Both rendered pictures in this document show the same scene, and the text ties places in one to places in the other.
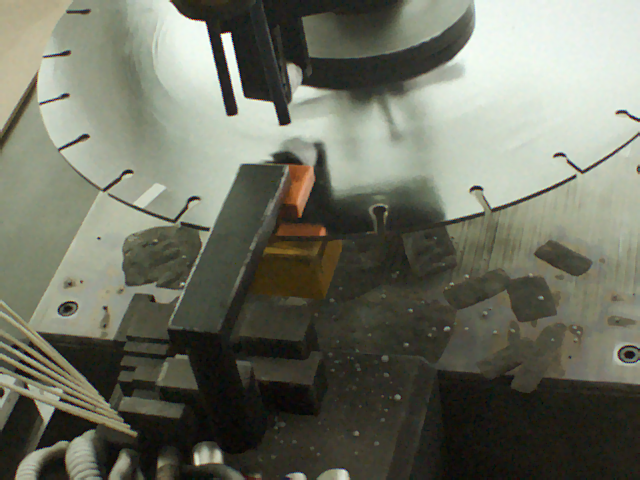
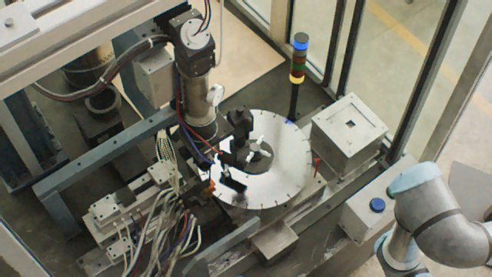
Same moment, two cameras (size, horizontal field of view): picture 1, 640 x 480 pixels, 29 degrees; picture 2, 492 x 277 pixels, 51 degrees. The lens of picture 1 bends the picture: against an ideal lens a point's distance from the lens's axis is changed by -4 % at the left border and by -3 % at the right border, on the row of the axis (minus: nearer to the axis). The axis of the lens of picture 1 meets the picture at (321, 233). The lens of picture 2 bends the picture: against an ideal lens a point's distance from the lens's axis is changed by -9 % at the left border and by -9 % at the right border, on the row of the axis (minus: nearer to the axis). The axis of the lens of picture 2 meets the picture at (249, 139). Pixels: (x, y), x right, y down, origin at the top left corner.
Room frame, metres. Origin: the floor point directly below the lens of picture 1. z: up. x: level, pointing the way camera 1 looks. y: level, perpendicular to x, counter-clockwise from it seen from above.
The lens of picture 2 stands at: (-0.19, -0.45, 2.34)
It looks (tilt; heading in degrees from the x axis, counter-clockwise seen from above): 57 degrees down; 30
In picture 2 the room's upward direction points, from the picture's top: 2 degrees clockwise
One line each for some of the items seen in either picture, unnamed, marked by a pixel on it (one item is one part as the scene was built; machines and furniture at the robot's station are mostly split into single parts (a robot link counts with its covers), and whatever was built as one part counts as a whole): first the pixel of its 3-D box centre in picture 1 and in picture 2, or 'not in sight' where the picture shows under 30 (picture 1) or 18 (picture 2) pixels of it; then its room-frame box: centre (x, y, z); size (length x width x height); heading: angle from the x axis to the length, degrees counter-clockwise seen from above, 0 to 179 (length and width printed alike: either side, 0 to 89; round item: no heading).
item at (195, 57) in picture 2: not in sight; (161, 32); (0.44, 0.15, 1.45); 0.35 x 0.07 x 0.28; 69
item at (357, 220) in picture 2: not in sight; (384, 200); (0.69, -0.43, 0.82); 0.28 x 0.11 x 0.15; 159
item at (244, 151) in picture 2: not in sight; (239, 132); (0.46, -0.04, 1.17); 0.06 x 0.05 x 0.20; 150
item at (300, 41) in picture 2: not in sight; (300, 41); (0.84, -0.01, 1.14); 0.05 x 0.04 x 0.03; 69
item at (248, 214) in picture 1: (251, 296); (198, 193); (0.36, 0.03, 0.95); 0.10 x 0.03 x 0.07; 159
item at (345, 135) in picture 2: not in sight; (347, 136); (0.83, -0.22, 0.82); 0.18 x 0.18 x 0.15; 69
